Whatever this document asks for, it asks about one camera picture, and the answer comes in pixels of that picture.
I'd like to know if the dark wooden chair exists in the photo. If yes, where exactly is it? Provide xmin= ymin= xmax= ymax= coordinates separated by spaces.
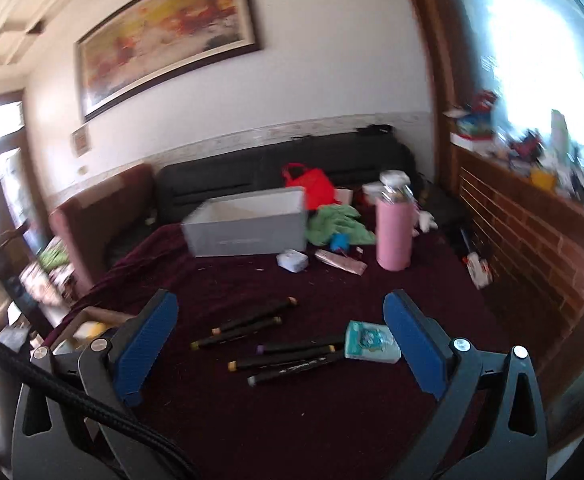
xmin=0 ymin=225 xmax=52 ymax=341

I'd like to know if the black sofa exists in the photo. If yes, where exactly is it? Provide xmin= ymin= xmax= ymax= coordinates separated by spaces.
xmin=106 ymin=130 xmax=417 ymax=266

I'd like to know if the wooden window frame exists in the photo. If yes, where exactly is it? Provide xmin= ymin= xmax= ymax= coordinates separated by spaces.
xmin=397 ymin=0 xmax=584 ymax=281

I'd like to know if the red bag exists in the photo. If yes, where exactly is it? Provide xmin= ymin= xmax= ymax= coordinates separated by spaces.
xmin=282 ymin=162 xmax=337 ymax=211

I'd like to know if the colourful carton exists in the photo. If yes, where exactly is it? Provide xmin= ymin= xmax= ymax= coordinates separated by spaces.
xmin=449 ymin=90 xmax=498 ymax=156

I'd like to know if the maroon velvet blanket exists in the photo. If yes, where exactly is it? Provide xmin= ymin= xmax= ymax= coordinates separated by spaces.
xmin=42 ymin=210 xmax=523 ymax=480

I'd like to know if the purple capped black marker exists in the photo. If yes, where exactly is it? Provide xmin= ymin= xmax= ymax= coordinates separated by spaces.
xmin=257 ymin=340 xmax=345 ymax=356

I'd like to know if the small wall notice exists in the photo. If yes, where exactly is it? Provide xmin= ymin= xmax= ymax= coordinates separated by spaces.
xmin=72 ymin=125 xmax=90 ymax=157

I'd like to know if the pink thermos bottle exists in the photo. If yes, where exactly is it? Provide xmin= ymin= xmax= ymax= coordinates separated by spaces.
xmin=376 ymin=182 xmax=415 ymax=272

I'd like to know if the framed painting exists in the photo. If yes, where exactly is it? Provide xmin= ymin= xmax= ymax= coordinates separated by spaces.
xmin=74 ymin=0 xmax=263 ymax=122

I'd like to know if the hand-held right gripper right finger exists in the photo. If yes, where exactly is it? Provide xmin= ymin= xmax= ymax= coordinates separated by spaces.
xmin=383 ymin=288 xmax=551 ymax=480

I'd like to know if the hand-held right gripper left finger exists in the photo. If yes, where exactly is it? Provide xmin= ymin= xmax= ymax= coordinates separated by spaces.
xmin=10 ymin=288 xmax=183 ymax=480

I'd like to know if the teal tissue packet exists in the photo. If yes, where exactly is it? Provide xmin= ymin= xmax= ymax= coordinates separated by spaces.
xmin=344 ymin=320 xmax=401 ymax=363

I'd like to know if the grey shoe box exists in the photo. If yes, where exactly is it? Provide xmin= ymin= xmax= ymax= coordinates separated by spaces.
xmin=181 ymin=186 xmax=309 ymax=258

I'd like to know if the black braided cable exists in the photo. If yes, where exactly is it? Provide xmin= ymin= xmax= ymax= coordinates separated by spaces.
xmin=0 ymin=325 xmax=207 ymax=480

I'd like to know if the white charger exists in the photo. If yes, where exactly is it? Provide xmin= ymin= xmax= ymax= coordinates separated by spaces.
xmin=277 ymin=249 xmax=309 ymax=273

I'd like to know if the cardboard box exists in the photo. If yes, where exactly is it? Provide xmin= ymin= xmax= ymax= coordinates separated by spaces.
xmin=52 ymin=307 xmax=135 ymax=356

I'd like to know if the maroon armchair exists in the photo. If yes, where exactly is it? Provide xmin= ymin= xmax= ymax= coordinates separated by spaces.
xmin=49 ymin=162 xmax=155 ymax=301

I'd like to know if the green cloth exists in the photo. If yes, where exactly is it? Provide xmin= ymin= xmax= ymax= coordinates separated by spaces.
xmin=304 ymin=204 xmax=377 ymax=248

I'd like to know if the green patterned cushion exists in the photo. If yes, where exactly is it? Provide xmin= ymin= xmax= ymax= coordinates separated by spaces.
xmin=39 ymin=247 xmax=72 ymax=271

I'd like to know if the white red packet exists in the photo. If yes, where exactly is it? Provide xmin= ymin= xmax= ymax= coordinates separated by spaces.
xmin=462 ymin=252 xmax=493 ymax=291

